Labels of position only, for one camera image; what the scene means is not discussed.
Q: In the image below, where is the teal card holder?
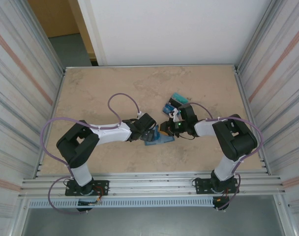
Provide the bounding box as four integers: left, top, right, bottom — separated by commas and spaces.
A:
144, 127, 177, 148

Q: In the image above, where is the blue diamond print credit card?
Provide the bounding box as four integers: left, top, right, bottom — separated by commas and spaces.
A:
157, 135, 175, 144

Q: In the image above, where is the dark credit card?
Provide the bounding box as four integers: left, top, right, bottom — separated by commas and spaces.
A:
167, 97, 181, 108

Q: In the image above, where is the teal packet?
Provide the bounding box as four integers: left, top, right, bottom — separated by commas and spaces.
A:
171, 92, 189, 104

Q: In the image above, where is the small black connector board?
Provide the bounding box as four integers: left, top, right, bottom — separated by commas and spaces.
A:
77, 199, 103, 207
212, 196, 231, 211

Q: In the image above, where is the translucent corrugated side panel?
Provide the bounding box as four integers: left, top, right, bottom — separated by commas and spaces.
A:
0, 0, 64, 236
238, 0, 299, 236

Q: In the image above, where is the brown wooden door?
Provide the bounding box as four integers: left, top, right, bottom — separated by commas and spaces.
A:
28, 0, 96, 54

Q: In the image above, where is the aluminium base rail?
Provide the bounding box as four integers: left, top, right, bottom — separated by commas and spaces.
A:
18, 172, 287, 199

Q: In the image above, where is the aluminium table edge rail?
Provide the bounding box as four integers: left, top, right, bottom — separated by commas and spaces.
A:
64, 64, 239, 70

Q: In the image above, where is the aluminium side rail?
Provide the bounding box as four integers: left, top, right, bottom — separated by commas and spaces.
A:
36, 72, 66, 179
234, 70, 272, 177

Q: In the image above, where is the white slotted cable duct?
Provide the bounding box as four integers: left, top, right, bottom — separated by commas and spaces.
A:
28, 198, 215, 209

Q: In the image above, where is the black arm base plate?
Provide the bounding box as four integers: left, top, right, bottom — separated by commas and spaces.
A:
65, 180, 110, 197
192, 178, 239, 196

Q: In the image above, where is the aluminium frame post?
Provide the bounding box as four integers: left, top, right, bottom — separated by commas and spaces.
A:
28, 0, 67, 76
236, 0, 280, 74

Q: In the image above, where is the white door frame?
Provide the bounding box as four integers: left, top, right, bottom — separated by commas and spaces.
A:
77, 0, 108, 66

